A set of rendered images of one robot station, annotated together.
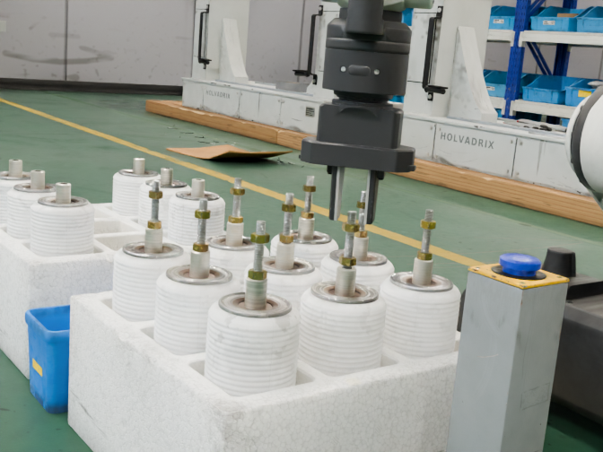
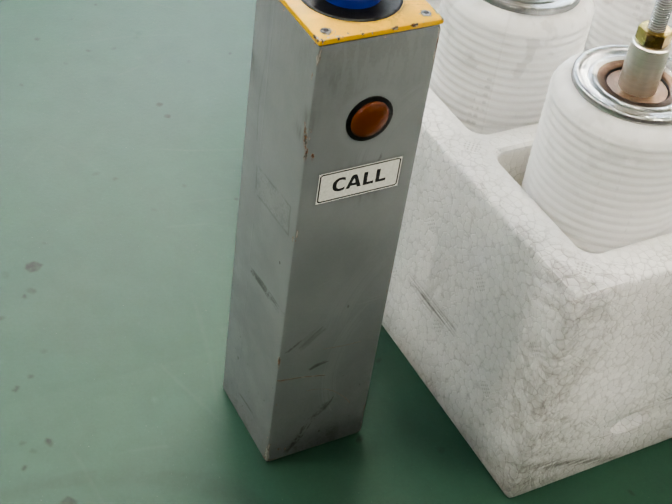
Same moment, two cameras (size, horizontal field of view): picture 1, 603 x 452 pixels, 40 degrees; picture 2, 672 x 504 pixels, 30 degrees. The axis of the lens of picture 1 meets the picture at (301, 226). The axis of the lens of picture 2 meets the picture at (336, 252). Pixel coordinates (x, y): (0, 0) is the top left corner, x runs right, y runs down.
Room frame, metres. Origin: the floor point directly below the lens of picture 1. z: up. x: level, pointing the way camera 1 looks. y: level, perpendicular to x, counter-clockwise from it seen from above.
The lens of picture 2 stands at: (0.84, -0.77, 0.63)
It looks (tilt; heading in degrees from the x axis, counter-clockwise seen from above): 41 degrees down; 93
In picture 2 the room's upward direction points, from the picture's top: 9 degrees clockwise
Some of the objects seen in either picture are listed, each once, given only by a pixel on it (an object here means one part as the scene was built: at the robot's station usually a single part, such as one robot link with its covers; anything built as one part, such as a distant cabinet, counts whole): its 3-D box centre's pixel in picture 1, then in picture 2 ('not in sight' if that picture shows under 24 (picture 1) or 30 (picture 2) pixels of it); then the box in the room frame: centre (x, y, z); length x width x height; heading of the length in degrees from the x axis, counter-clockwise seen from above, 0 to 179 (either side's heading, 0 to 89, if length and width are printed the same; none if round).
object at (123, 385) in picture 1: (275, 389); (605, 151); (0.98, 0.02, 0.09); 0.39 x 0.39 x 0.18; 37
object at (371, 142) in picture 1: (362, 108); not in sight; (0.89, -0.05, 0.46); 0.13 x 0.10 x 0.12; 78
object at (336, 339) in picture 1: (336, 369); (493, 102); (0.88, -0.05, 0.16); 0.10 x 0.10 x 0.18
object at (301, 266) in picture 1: (284, 266); not in sight; (0.98, 0.02, 0.25); 0.08 x 0.08 x 0.01
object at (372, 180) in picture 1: (375, 195); not in sight; (0.88, -0.08, 0.36); 0.03 x 0.02 x 0.06; 168
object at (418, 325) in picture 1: (413, 354); (596, 208); (0.95, -0.15, 0.16); 0.10 x 0.10 x 0.18
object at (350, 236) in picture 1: (349, 245); not in sight; (0.88, -0.05, 0.31); 0.01 x 0.01 x 0.08
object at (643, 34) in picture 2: (424, 255); (654, 34); (0.95, -0.15, 0.29); 0.02 x 0.02 x 0.01; 28
